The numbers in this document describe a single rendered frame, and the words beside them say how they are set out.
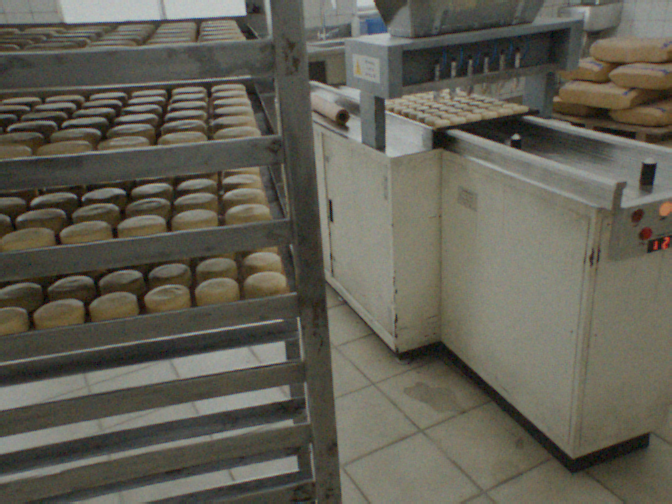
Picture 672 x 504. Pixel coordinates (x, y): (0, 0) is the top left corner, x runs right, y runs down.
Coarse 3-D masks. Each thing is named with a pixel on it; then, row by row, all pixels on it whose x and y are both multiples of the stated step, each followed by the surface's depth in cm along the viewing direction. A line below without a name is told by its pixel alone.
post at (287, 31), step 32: (288, 0) 56; (288, 32) 57; (288, 64) 58; (288, 96) 59; (288, 128) 60; (288, 160) 61; (288, 192) 63; (320, 224) 64; (320, 256) 66; (320, 288) 67; (320, 320) 69; (320, 352) 70; (320, 384) 72; (320, 416) 74; (320, 448) 76; (320, 480) 77
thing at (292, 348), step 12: (252, 0) 97; (264, 0) 97; (252, 12) 98; (264, 12) 98; (264, 36) 99; (276, 120) 104; (276, 168) 108; (276, 180) 108; (288, 348) 122; (300, 384) 126; (300, 420) 129; (300, 456) 133; (300, 468) 134
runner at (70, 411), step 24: (168, 384) 72; (192, 384) 72; (216, 384) 73; (240, 384) 74; (264, 384) 74; (288, 384) 75; (24, 408) 70; (48, 408) 70; (72, 408) 71; (96, 408) 71; (120, 408) 72; (144, 408) 72; (0, 432) 70; (24, 432) 71
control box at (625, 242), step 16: (624, 208) 150; (640, 208) 151; (656, 208) 154; (624, 224) 152; (640, 224) 154; (656, 224) 156; (624, 240) 154; (640, 240) 156; (656, 240) 157; (608, 256) 158; (624, 256) 156
